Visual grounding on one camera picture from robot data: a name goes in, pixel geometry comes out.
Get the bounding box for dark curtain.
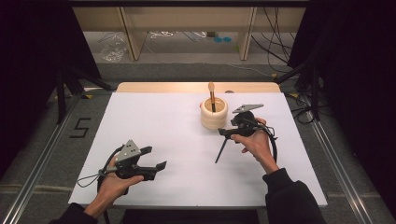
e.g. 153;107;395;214
0;0;102;180
288;0;396;216

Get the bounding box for black tripod stand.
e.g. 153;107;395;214
274;52;322;123
55;60;114;126

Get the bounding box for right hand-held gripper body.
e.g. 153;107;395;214
230;104;264;138

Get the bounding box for left hand-held gripper cable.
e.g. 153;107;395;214
77;145;125;195

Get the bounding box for black floor cables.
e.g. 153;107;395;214
284;90;321;125

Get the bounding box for clear plastic bag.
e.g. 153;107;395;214
98;33;129;63

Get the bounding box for light wooden shelf unit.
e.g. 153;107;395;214
72;6;306;63

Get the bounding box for black hanging cables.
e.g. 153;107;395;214
250;7;295;64

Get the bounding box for white cable bundle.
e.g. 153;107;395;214
148;30;176;40

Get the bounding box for person's right hand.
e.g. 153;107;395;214
231;117;278;175

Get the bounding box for cream ringed brush holder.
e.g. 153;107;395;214
199;96;230;131

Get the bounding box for hand-held gripper cable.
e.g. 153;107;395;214
77;145;125;195
253;119;278;164

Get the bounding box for person's left hand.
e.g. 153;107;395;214
96;173;145;206

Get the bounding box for right hand-held gripper cable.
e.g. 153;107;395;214
253;119;278;164

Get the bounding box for large round makeup brush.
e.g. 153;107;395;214
207;81;218;113

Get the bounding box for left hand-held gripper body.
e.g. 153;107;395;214
106;139;157;182

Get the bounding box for metal floor rail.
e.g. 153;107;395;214
0;92;82;224
304;108;372;224

